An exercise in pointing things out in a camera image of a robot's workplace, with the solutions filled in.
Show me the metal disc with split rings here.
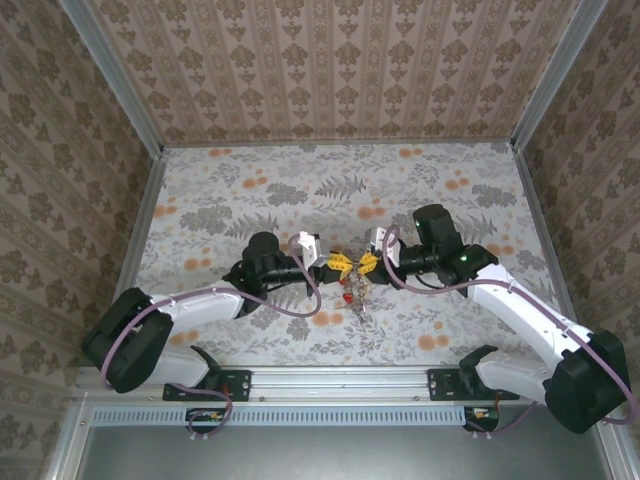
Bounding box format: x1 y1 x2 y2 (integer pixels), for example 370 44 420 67
338 275 372 317

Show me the grey metal panel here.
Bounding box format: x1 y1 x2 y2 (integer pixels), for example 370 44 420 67
74 404 616 480

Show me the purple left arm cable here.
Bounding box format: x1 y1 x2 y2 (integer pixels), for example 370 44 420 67
102 234 322 444

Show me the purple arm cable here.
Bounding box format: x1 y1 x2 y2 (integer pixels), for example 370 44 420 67
102 234 322 444
382 224 632 442

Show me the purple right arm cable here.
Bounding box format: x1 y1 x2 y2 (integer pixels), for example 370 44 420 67
382 224 632 442

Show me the aluminium table side rail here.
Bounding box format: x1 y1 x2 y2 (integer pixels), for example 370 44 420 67
102 149 169 301
514 147 589 341

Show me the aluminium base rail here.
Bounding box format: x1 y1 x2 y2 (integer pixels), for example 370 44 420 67
218 366 521 404

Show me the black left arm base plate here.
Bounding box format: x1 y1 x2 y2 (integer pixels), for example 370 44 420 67
164 368 252 402

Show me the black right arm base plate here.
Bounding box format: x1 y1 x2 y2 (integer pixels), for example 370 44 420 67
426 368 521 402

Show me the white slotted cable duct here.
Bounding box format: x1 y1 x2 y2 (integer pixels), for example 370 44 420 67
92 406 469 427

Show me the aluminium frame post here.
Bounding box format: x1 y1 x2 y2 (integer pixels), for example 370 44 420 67
58 0 166 156
510 0 612 151

